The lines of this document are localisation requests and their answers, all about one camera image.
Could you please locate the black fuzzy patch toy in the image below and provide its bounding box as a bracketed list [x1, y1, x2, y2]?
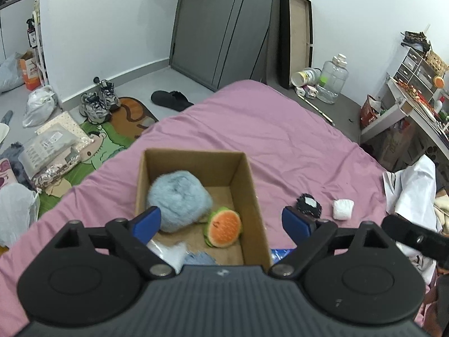
[295, 193, 322, 219]

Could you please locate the fluffy light blue plush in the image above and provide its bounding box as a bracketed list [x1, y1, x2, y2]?
[146, 170, 213, 233]

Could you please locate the white soft pad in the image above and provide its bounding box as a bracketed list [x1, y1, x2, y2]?
[333, 199, 355, 221]

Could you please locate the brown cardboard box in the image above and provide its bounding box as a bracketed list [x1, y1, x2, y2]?
[135, 148, 272, 271]

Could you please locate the white plastic bag in box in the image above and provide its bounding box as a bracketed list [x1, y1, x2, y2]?
[147, 240, 188, 274]

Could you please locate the white crumpled cloth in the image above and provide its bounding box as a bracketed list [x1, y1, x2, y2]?
[381, 154, 439, 285]

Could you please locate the pink bed sheet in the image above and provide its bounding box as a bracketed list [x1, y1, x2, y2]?
[1, 81, 385, 336]

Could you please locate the orange burger plush toy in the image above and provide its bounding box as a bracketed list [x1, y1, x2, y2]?
[204, 207, 243, 248]

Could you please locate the green cartoon floor mat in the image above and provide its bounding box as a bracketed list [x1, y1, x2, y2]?
[39, 97, 157, 215]

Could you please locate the white desk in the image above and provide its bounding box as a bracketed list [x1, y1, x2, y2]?
[360, 78, 448, 171]

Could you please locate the clear packaged fabric bag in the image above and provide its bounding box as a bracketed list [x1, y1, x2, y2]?
[18, 124, 79, 179]

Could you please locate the large white bag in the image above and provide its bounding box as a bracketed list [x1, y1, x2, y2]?
[0, 183, 40, 248]

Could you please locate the black slipper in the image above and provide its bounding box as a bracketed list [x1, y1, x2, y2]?
[151, 90, 193, 112]

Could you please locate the red bag under desk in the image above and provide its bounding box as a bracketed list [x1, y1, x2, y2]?
[360, 95, 382, 129]

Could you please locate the small white pink box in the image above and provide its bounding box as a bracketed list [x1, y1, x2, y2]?
[303, 85, 317, 99]

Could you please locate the white paper cup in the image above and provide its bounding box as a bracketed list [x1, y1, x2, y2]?
[291, 68, 321, 88]

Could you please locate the clear plastic water jug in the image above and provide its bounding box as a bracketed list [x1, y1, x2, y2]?
[316, 53, 349, 104]

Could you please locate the white drawer organizer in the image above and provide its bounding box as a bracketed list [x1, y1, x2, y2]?
[387, 45, 437, 102]

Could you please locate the orange carton box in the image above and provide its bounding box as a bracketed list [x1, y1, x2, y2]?
[19, 50, 40, 91]

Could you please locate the grey door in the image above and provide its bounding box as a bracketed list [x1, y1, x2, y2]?
[170, 0, 272, 91]

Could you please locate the black framed brown board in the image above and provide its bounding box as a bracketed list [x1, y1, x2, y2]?
[277, 0, 313, 89]

